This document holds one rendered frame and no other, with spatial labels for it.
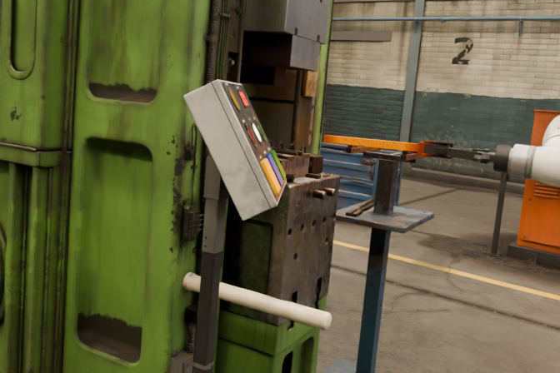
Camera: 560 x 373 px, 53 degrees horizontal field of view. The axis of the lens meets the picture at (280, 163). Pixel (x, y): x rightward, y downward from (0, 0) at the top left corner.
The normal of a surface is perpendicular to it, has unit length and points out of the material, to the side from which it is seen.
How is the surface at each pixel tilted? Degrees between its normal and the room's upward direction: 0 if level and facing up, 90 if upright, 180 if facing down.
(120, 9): 89
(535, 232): 89
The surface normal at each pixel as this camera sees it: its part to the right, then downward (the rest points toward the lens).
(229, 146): -0.07, 0.11
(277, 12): -0.48, 0.06
